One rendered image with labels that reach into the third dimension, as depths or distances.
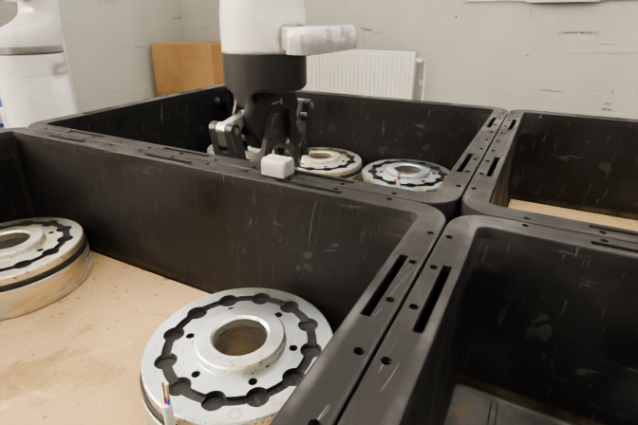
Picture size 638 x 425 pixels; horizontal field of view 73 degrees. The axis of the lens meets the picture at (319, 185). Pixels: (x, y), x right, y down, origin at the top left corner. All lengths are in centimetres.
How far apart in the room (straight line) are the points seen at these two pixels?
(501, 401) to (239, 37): 31
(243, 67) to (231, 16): 4
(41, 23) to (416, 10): 290
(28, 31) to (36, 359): 50
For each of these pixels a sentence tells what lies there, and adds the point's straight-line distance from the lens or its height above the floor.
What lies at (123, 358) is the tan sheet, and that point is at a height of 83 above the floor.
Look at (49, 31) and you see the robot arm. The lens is 74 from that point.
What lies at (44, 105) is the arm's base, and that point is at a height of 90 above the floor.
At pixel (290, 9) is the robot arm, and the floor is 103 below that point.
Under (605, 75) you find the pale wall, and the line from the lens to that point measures 334.
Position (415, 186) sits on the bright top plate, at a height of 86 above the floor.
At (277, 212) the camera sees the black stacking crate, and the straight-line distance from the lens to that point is 27.
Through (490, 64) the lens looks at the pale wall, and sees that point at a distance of 333.
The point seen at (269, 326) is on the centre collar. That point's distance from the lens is 25.
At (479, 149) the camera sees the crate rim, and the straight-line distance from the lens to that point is 35.
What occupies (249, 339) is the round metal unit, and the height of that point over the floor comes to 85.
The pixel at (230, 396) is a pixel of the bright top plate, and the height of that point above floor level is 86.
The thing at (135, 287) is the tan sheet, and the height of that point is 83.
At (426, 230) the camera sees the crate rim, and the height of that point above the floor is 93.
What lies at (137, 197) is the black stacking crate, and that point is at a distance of 36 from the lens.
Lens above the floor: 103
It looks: 22 degrees down
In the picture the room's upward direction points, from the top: straight up
